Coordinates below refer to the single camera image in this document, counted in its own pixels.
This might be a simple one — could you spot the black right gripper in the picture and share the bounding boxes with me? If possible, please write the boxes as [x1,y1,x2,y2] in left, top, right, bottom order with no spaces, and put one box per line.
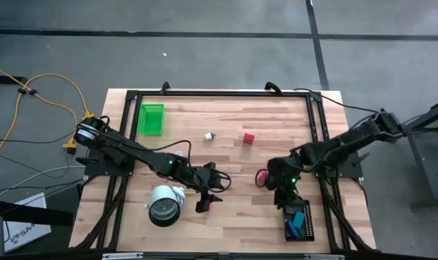
[267,157,302,210]

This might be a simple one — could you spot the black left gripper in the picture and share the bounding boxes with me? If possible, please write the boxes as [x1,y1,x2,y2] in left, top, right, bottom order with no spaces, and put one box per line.
[188,162,228,214]

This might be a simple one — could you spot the black plastic basket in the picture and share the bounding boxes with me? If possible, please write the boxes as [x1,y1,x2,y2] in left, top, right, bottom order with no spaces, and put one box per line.
[281,199,316,243]

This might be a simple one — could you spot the dark blue block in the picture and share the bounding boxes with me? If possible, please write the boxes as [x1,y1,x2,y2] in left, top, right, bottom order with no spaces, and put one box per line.
[285,220,301,239]

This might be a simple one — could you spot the white cup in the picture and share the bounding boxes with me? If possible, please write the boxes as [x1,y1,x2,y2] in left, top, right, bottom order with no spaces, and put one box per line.
[144,184,186,228]

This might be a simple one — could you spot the green plastic basket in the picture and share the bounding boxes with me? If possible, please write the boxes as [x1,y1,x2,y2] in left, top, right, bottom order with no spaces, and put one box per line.
[137,103,166,137]

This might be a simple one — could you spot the black flat bar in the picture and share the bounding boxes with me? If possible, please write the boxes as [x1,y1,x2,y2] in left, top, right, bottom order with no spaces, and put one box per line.
[0,199,74,228]

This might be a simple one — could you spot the white printed box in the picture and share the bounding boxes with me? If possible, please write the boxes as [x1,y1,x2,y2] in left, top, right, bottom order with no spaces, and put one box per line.
[4,192,52,254]

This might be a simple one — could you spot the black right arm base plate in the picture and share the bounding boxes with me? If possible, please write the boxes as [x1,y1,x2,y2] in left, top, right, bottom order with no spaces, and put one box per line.
[311,149,364,178]

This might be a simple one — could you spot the silver metal bracket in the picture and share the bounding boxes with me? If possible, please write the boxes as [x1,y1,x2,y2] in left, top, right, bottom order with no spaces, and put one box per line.
[102,252,144,260]
[304,253,345,260]

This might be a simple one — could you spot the black metal table frame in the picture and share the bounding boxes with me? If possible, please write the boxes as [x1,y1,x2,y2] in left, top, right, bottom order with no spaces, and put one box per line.
[69,89,378,260]

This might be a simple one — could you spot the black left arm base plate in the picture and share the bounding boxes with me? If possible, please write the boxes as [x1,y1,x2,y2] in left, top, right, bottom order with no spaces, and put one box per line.
[84,148,137,177]

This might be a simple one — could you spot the yellow extension cable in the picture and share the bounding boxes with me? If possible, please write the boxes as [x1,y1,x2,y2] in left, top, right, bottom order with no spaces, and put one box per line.
[0,61,96,165]

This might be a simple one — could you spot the black floor strap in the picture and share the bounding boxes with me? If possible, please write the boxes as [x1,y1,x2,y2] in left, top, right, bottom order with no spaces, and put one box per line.
[0,74,28,85]

